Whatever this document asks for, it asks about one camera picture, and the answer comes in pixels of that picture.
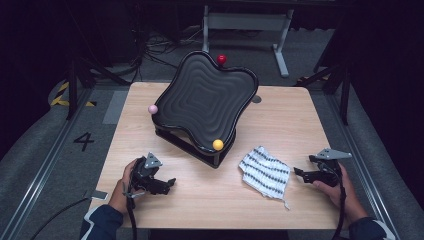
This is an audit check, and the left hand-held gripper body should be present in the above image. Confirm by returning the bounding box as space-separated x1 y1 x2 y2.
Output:
129 152 168 196

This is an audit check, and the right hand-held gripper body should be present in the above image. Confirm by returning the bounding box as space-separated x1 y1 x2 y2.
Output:
308 148 353 188

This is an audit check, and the white patterned cloth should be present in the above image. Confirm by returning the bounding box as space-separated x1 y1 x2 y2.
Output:
238 145 292 210

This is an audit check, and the black wavy tray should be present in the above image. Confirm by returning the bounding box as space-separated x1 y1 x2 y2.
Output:
153 50 260 169

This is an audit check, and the person's right hand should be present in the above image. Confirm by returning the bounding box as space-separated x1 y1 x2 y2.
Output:
312 163 360 215

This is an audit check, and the person's left hand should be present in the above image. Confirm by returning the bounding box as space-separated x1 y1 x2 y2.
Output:
108 158 148 215

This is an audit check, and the grey tape piece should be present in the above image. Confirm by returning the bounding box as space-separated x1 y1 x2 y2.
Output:
83 189 110 202

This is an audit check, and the black tripod stand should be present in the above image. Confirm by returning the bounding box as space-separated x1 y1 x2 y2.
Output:
65 56 129 121
294 59 351 126

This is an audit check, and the yellow black hazard tape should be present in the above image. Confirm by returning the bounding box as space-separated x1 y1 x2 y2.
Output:
49 81 98 108

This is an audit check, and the metal floor rail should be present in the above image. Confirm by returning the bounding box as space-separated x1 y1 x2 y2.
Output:
0 88 94 240
328 94 401 240

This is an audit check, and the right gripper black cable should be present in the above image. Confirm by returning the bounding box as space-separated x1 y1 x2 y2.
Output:
331 163 348 240

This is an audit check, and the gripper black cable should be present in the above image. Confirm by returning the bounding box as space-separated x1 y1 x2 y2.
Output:
123 186 139 240
331 163 348 240

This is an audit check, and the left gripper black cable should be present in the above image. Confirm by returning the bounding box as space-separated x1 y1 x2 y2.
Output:
123 186 139 240

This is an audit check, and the black floor cable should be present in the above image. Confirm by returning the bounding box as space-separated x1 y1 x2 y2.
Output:
29 197 92 240

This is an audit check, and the tangle of black floor cables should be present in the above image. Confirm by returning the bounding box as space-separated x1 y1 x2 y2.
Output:
131 29 208 84

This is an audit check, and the grey metal table frame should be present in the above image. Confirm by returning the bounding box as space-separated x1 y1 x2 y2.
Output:
201 4 295 78

